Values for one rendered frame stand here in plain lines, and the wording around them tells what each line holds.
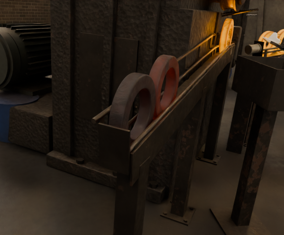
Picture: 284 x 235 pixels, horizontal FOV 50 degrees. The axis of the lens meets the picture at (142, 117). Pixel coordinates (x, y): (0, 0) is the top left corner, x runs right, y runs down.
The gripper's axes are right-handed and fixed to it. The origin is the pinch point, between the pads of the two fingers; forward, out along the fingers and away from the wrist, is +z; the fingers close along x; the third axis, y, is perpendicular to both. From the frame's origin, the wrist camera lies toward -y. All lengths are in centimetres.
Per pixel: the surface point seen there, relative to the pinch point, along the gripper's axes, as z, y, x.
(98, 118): 17, -19, 130
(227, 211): -26, -70, 55
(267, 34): 0.9, 1.5, -31.2
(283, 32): -7.0, 5.6, -43.9
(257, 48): 1.6, -8.2, -24.1
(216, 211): -22, -72, 58
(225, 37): 16.3, -5.2, 22.4
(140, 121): 12, -21, 117
